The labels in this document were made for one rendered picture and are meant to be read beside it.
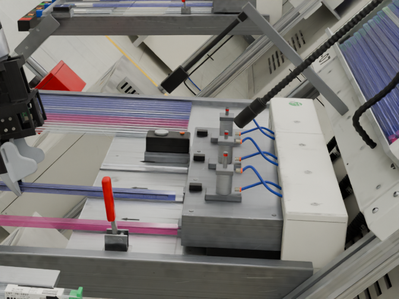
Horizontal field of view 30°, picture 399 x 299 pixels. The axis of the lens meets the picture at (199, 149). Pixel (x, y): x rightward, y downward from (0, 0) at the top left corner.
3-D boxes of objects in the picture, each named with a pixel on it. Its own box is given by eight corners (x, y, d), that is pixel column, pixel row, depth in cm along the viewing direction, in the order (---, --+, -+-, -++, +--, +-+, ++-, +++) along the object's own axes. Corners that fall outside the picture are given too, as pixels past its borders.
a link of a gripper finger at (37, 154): (51, 185, 117) (32, 133, 113) (15, 192, 118) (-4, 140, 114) (55, 176, 120) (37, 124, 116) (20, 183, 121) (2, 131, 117)
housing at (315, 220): (277, 306, 100) (285, 212, 95) (265, 164, 146) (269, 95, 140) (337, 309, 100) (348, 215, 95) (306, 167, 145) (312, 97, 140)
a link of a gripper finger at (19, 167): (43, 197, 113) (26, 140, 110) (6, 204, 113) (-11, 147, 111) (48, 189, 116) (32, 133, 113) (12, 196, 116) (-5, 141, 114)
